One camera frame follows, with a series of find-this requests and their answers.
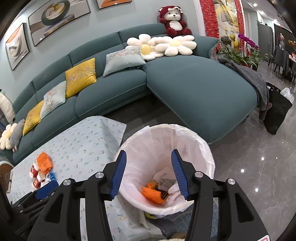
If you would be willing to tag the red white teddy bear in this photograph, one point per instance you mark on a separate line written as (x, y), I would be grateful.
(171, 17)

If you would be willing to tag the grey throw blanket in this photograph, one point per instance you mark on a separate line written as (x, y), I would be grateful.
(255, 80)

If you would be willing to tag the red decorated wall panel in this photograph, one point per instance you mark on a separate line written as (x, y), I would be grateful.
(224, 20)

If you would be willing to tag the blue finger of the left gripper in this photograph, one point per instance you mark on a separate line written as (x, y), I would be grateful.
(46, 190)

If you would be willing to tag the white paper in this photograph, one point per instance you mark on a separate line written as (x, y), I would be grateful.
(167, 181)

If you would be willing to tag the gold black small box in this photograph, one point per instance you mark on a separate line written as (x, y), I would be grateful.
(163, 194)

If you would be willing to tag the framed wall picture right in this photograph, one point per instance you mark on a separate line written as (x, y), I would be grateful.
(107, 3)

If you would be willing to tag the white daisy cushion middle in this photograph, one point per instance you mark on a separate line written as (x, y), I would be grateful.
(147, 46)

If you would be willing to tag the white lined trash bin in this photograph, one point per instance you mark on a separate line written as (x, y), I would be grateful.
(148, 152)

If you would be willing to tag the white daisy cushion left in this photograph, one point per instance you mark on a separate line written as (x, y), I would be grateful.
(5, 137)

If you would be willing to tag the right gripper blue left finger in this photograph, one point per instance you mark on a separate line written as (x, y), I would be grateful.
(118, 174)

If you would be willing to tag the framed wall picture middle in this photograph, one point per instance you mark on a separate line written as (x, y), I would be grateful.
(53, 15)

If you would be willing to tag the white daisy cushion right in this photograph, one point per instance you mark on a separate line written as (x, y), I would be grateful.
(180, 45)

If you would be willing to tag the light blue cushion left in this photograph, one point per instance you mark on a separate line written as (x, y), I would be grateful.
(53, 99)

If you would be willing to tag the grey plush mouse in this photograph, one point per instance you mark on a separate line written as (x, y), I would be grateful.
(16, 135)

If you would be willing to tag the teal sectional sofa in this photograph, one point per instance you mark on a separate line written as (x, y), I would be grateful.
(208, 97)

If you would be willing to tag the framed wall picture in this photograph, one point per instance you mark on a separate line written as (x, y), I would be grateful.
(107, 3)
(53, 15)
(17, 47)

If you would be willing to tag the cream fluffy rug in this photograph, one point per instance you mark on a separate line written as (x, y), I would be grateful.
(174, 239)

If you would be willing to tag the potted orchid plants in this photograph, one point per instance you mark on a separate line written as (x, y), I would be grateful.
(241, 50)

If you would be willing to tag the yellow cushion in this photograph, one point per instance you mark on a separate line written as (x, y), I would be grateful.
(80, 77)
(33, 118)

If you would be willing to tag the blue wrapper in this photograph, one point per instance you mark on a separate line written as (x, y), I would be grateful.
(51, 176)

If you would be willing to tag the floral light blue tablecloth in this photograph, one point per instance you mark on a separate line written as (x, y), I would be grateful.
(78, 153)

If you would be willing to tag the light blue cushion right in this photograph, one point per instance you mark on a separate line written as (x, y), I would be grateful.
(122, 59)

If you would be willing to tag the white daisy cushion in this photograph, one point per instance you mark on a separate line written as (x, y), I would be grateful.
(180, 45)
(147, 46)
(5, 137)

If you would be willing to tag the light blue cushion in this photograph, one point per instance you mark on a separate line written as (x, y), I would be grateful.
(122, 59)
(53, 99)

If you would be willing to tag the framed wall picture left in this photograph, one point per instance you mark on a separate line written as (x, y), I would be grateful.
(17, 47)

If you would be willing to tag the white long plush toy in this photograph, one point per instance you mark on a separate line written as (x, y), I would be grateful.
(7, 108)

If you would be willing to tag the orange bag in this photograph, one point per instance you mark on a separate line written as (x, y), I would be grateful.
(151, 195)
(44, 163)

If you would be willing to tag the yellow cushion centre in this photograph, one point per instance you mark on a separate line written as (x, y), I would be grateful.
(80, 77)

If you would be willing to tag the yellow cushion left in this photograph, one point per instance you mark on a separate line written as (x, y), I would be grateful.
(33, 118)

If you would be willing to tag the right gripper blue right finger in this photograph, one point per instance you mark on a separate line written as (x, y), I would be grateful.
(180, 175)

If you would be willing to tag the black bag on floor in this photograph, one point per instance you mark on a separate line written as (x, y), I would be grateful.
(278, 106)

